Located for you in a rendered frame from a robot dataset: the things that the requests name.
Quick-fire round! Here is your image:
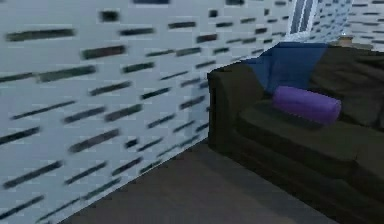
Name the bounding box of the blue throw blanket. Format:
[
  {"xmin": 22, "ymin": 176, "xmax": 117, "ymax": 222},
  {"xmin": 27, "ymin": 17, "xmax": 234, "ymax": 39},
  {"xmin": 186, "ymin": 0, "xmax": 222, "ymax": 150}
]
[{"xmin": 242, "ymin": 41, "xmax": 329, "ymax": 95}]

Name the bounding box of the dark olive sofa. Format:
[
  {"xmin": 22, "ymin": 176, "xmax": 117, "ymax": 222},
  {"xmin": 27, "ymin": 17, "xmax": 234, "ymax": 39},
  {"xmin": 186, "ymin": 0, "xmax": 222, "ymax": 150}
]
[{"xmin": 206, "ymin": 44, "xmax": 384, "ymax": 224}]

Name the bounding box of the purple bolster cushion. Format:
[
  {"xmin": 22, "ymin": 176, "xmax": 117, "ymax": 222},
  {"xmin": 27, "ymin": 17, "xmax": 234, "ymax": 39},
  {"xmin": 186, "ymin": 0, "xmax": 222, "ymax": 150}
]
[{"xmin": 271, "ymin": 85, "xmax": 343, "ymax": 127}]

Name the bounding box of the white framed window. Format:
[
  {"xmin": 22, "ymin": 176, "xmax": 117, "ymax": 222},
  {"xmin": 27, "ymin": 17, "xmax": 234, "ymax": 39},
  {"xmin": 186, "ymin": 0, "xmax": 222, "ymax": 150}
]
[{"xmin": 287, "ymin": 0, "xmax": 320, "ymax": 37}]

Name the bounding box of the tan round object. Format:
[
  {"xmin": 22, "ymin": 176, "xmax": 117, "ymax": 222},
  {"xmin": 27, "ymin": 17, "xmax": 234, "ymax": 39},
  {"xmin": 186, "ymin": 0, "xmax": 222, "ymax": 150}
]
[{"xmin": 336, "ymin": 34, "xmax": 355, "ymax": 48}]

